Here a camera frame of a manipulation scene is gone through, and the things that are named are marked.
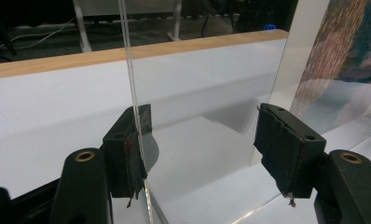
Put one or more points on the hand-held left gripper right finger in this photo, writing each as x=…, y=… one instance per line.
x=286, y=149

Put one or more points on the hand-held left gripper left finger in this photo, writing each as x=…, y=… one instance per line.
x=124, y=155

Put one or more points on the clear acrylic frame sheet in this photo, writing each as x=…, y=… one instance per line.
x=205, y=87
x=356, y=133

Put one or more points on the picture card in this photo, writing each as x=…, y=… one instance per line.
x=345, y=46

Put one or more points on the light blue table mat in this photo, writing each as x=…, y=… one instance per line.
x=50, y=109

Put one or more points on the wooden table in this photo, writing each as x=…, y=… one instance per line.
x=65, y=63

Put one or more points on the white metal desk frame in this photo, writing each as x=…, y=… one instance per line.
x=82, y=28

